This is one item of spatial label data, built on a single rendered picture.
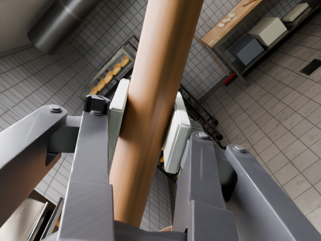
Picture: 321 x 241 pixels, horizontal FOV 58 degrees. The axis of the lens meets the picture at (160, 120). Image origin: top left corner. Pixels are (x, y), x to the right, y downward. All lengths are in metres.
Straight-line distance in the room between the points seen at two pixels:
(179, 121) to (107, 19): 5.05
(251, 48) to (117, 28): 2.21
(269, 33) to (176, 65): 4.63
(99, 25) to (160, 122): 5.06
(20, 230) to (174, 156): 1.84
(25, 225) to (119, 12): 3.91
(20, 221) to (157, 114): 1.87
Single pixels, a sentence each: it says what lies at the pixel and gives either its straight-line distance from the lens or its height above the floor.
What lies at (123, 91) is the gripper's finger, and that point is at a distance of 0.18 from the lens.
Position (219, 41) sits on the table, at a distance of 4.47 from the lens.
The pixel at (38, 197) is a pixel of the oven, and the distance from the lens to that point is 2.20.
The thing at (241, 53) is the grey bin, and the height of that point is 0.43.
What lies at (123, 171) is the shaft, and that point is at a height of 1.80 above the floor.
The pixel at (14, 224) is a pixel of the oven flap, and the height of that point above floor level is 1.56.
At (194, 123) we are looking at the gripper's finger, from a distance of 0.18.
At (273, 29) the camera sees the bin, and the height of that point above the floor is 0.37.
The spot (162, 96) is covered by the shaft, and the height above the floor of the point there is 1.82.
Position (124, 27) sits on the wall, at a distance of 5.17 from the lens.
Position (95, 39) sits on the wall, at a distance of 5.25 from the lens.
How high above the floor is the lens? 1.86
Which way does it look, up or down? 16 degrees down
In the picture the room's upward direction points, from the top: 46 degrees counter-clockwise
